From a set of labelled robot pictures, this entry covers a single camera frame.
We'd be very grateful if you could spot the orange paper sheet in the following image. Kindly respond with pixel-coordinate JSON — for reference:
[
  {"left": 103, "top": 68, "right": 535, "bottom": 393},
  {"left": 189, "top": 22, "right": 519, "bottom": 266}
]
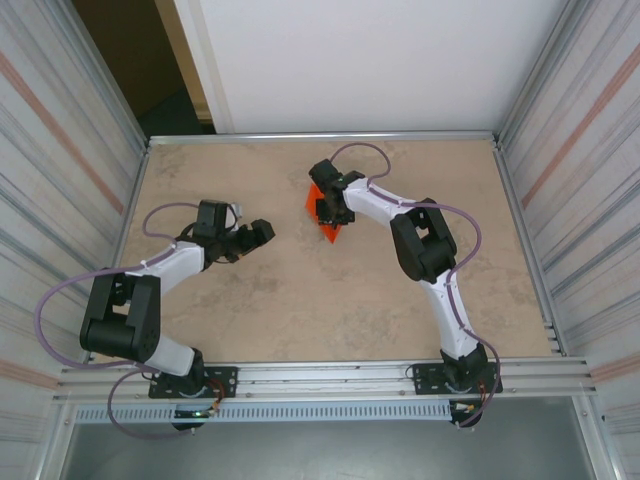
[{"left": 303, "top": 182, "right": 346, "bottom": 245}]

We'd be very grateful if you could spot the grey metal sheet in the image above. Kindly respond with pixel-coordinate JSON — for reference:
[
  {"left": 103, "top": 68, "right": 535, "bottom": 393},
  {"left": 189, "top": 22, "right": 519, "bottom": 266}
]
[{"left": 59, "top": 397, "right": 599, "bottom": 480}]

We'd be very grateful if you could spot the small electronics board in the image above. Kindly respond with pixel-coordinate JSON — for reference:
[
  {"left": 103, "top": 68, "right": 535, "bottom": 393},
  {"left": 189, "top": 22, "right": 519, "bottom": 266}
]
[
  {"left": 448, "top": 399, "right": 485, "bottom": 430},
  {"left": 172, "top": 407, "right": 221, "bottom": 432}
]

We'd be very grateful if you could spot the aluminium table edge rail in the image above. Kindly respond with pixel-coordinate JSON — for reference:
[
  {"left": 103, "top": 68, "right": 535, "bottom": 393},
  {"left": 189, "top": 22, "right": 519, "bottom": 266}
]
[
  {"left": 492, "top": 139, "right": 569, "bottom": 357},
  {"left": 88, "top": 142, "right": 152, "bottom": 364},
  {"left": 147, "top": 130, "right": 497, "bottom": 147}
]

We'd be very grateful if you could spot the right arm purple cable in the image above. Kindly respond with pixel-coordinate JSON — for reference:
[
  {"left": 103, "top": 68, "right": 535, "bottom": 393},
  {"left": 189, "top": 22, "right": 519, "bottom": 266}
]
[{"left": 329, "top": 142, "right": 504, "bottom": 430}]

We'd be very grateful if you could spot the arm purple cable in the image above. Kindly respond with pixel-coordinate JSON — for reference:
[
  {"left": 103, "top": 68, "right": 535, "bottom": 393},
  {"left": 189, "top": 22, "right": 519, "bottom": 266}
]
[
  {"left": 37, "top": 202, "right": 201, "bottom": 441},
  {"left": 329, "top": 142, "right": 504, "bottom": 430}
]

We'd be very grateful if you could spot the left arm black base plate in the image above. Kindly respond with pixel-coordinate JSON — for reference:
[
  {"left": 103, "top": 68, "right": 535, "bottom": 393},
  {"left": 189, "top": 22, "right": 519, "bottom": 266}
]
[{"left": 148, "top": 366, "right": 239, "bottom": 400}]

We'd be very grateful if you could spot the wide aluminium mounting rail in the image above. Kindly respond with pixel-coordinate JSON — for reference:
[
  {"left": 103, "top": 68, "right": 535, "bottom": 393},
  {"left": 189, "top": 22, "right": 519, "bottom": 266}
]
[{"left": 58, "top": 355, "right": 599, "bottom": 401}]

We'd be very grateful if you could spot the white door frame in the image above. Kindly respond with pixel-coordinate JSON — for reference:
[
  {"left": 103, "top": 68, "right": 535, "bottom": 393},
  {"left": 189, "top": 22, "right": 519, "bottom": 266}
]
[{"left": 172, "top": 0, "right": 236, "bottom": 135}]

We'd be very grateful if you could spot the corrugated enclosure panel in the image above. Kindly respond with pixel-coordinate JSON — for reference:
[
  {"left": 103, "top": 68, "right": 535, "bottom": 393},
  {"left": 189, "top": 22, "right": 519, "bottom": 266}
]
[
  {"left": 0, "top": 0, "right": 146, "bottom": 480},
  {"left": 499, "top": 0, "right": 640, "bottom": 480}
]

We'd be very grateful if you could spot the slotted grey cable duct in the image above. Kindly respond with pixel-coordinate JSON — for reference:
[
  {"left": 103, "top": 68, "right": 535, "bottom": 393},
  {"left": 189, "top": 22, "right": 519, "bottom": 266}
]
[{"left": 73, "top": 401, "right": 454, "bottom": 424}]

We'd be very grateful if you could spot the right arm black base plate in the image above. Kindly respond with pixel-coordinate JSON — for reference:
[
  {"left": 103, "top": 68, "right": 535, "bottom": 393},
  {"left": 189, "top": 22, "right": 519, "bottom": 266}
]
[{"left": 409, "top": 362, "right": 501, "bottom": 396}]

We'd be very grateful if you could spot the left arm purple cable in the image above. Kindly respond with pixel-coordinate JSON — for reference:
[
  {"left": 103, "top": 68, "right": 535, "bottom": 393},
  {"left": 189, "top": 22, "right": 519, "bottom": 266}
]
[{"left": 37, "top": 202, "right": 201, "bottom": 441}]

